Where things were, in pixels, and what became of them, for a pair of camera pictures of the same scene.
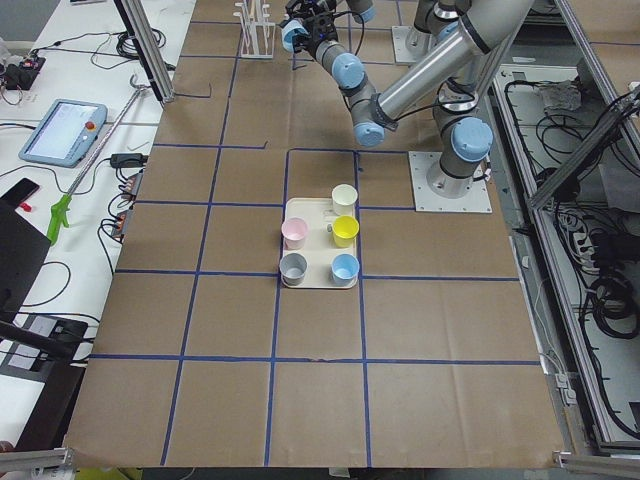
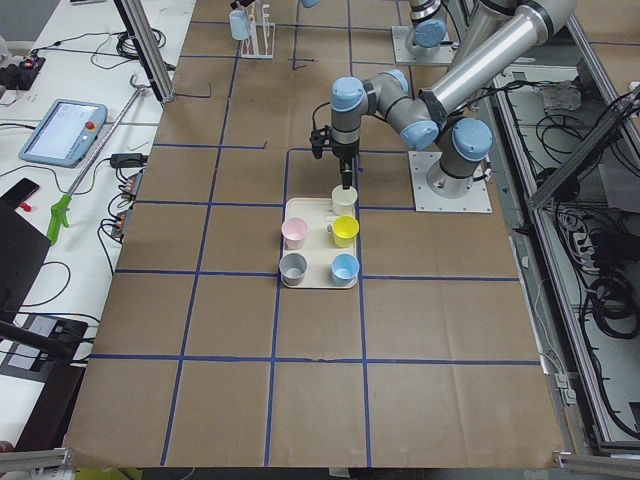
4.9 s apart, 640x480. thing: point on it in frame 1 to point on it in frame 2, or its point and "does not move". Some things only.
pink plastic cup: (294, 231) does not move
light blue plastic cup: (291, 28) to (239, 24)
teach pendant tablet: (66, 133) does not move
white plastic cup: (344, 196) does not move
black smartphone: (18, 192) does not move
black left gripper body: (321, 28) to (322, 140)
